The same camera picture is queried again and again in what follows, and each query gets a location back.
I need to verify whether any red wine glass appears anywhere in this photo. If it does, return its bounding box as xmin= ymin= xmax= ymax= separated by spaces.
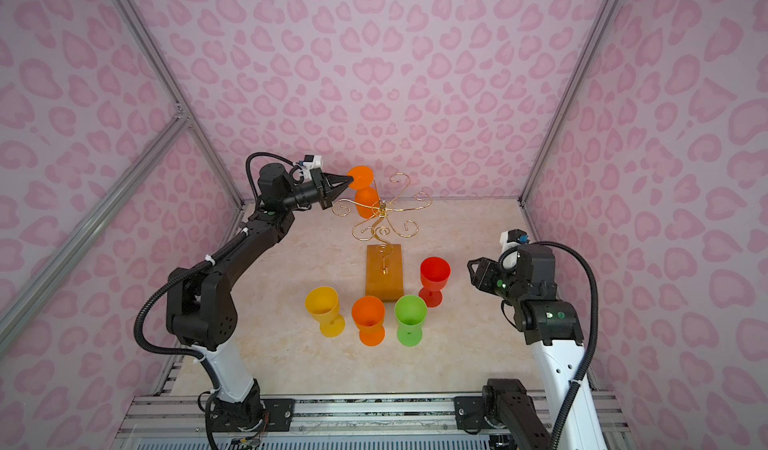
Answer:
xmin=419 ymin=256 xmax=451 ymax=308

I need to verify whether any green wine glass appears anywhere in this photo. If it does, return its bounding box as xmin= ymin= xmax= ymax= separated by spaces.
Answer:
xmin=394 ymin=295 xmax=428 ymax=347

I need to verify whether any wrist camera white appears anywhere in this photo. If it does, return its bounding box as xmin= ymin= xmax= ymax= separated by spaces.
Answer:
xmin=498 ymin=229 xmax=529 ymax=271
xmin=292 ymin=154 xmax=323 ymax=182

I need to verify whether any aluminium frame diagonal strut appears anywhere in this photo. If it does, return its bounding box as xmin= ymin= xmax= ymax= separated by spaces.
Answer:
xmin=1 ymin=112 xmax=189 ymax=355

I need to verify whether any aluminium frame left post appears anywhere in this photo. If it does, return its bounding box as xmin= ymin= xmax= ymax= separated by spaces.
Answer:
xmin=112 ymin=0 xmax=245 ymax=208

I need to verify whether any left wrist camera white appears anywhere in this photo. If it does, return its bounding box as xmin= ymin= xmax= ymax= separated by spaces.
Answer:
xmin=292 ymin=154 xmax=323 ymax=182

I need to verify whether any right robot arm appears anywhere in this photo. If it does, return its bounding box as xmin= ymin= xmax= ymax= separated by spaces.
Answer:
xmin=457 ymin=241 xmax=606 ymax=449

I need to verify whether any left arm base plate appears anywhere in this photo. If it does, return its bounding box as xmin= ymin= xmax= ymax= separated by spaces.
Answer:
xmin=209 ymin=397 xmax=295 ymax=433

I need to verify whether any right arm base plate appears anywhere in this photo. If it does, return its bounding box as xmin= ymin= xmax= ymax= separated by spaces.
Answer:
xmin=453 ymin=396 xmax=498 ymax=435

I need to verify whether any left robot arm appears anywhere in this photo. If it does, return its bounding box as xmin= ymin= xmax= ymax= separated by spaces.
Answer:
xmin=166 ymin=155 xmax=354 ymax=428

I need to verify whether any wooden rack base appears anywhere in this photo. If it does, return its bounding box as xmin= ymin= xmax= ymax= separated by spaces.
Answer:
xmin=365 ymin=244 xmax=405 ymax=302

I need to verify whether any aluminium frame right post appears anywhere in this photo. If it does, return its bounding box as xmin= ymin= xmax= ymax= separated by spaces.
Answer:
xmin=518 ymin=0 xmax=624 ymax=209

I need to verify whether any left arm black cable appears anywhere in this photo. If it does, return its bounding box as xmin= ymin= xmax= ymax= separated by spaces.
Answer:
xmin=133 ymin=151 xmax=295 ymax=391

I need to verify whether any orange wine glass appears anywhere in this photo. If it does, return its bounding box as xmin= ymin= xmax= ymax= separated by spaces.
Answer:
xmin=348 ymin=165 xmax=380 ymax=219
xmin=351 ymin=296 xmax=386 ymax=347

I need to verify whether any aluminium frame post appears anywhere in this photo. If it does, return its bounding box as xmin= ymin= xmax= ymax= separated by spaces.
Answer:
xmin=518 ymin=0 xmax=624 ymax=209
xmin=112 ymin=0 xmax=245 ymax=208

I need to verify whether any gold wire glass rack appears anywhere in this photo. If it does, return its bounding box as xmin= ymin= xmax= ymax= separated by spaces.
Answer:
xmin=332 ymin=172 xmax=433 ymax=245

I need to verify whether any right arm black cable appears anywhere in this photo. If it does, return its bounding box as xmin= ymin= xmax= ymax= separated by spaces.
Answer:
xmin=500 ymin=239 xmax=600 ymax=450

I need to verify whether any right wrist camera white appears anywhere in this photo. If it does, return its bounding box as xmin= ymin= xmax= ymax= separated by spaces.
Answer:
xmin=498 ymin=229 xmax=529 ymax=271

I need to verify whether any aluminium mounting rail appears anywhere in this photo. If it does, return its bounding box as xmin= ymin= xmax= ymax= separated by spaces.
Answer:
xmin=113 ymin=392 xmax=631 ymax=450

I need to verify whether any yellow wine glass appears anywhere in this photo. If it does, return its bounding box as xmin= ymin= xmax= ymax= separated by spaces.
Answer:
xmin=305 ymin=286 xmax=345 ymax=338

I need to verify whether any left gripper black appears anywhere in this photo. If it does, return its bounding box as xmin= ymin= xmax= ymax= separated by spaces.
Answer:
xmin=281 ymin=171 xmax=352 ymax=214

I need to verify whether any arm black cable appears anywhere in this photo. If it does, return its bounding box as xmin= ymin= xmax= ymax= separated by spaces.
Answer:
xmin=500 ymin=239 xmax=600 ymax=450
xmin=133 ymin=151 xmax=295 ymax=391

